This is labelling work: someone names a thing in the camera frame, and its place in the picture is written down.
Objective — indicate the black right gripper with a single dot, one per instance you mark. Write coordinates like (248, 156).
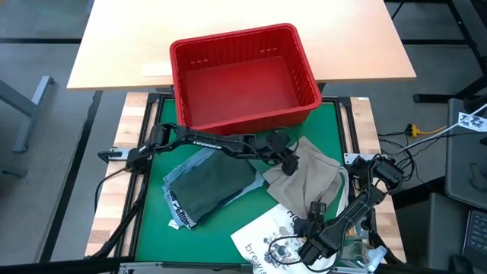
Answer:
(323, 236)

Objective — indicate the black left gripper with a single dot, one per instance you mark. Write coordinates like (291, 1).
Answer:
(270, 144)

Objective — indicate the khaki garment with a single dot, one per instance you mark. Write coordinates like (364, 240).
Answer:
(308, 182)

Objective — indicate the white printed t-shirt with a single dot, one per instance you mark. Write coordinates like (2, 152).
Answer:
(258, 236)

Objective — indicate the dark green garment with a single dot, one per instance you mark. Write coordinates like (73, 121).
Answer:
(213, 182)

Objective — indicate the light blue denim jeans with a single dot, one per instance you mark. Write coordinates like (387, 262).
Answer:
(186, 163)

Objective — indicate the navy Puma t-shirt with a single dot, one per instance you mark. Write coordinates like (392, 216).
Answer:
(180, 215)

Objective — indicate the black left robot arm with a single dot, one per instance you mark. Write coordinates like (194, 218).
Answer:
(205, 142)

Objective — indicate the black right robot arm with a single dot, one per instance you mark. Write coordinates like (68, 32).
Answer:
(365, 201)

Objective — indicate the red fabric laundry bin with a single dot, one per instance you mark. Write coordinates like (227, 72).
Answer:
(243, 87)

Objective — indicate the orange label sanitizer bottle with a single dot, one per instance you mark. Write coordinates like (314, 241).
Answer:
(361, 232)

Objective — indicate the clear spray bottle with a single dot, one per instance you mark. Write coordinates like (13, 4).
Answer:
(365, 257)

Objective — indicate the dark grey cabinet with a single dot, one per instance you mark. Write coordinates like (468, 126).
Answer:
(430, 236)

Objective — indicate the black computer mouse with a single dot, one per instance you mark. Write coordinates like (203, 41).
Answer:
(460, 264)

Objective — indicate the white label strip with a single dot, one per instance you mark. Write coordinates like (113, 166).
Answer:
(156, 69)

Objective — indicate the laptop keyboard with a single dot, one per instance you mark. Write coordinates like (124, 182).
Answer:
(477, 236)

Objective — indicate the grey plastic case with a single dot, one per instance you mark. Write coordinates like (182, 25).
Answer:
(466, 160)

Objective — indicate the black stand strut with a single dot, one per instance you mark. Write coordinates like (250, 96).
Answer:
(119, 223)

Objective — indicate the white patterned tag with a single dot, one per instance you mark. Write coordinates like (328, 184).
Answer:
(472, 122)

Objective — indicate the light wooden desk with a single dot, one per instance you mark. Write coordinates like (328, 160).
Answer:
(133, 38)

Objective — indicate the black metal desk leg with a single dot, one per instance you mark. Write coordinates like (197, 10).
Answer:
(468, 45)

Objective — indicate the grey metal desk leg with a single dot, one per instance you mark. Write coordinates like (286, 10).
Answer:
(30, 106)

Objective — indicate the black metal table frame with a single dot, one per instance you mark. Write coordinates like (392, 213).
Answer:
(345, 104)

